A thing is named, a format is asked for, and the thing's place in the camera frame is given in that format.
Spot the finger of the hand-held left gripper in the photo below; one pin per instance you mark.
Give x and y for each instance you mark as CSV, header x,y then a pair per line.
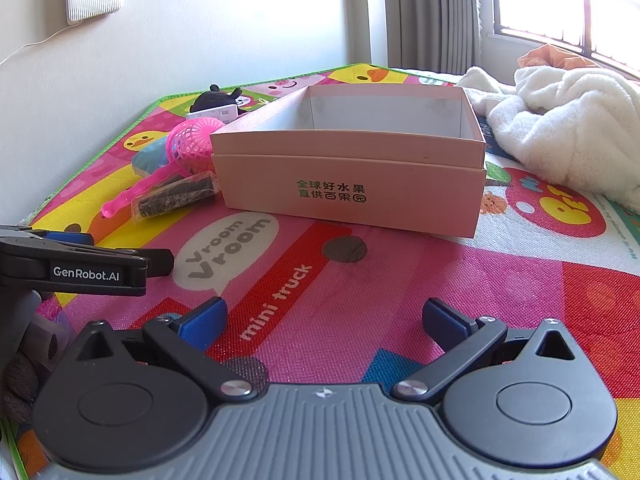
x,y
67,236
160,262

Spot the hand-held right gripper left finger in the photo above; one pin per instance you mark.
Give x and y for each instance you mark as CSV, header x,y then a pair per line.
x,y
202,322

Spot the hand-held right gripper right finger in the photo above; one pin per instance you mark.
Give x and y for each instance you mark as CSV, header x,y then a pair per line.
x,y
442,320

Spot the black roll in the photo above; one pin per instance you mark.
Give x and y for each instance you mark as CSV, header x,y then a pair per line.
x,y
170,197

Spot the blue toy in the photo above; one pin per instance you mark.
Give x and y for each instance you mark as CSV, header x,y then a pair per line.
x,y
147,157

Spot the pink plastic mesh scoop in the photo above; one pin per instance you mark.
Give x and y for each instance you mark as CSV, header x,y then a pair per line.
x,y
192,142

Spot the pink cardboard box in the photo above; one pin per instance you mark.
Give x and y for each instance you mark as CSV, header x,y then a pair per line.
x,y
350,195

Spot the small white box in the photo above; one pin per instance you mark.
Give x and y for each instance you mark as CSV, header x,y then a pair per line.
x,y
220,112

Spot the black plush toy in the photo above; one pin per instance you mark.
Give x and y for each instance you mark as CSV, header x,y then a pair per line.
x,y
210,100

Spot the colourful cartoon play mat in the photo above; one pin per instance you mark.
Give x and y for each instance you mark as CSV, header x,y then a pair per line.
x,y
350,280

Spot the quilted bed sheet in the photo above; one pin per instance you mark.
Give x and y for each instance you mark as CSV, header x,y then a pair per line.
x,y
620,230

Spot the white fluffy blanket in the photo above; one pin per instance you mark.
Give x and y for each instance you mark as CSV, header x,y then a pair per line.
x,y
560,125

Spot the orange cloth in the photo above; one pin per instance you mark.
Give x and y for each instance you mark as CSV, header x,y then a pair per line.
x,y
545,55

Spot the grey curtain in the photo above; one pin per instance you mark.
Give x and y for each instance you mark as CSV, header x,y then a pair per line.
x,y
430,10

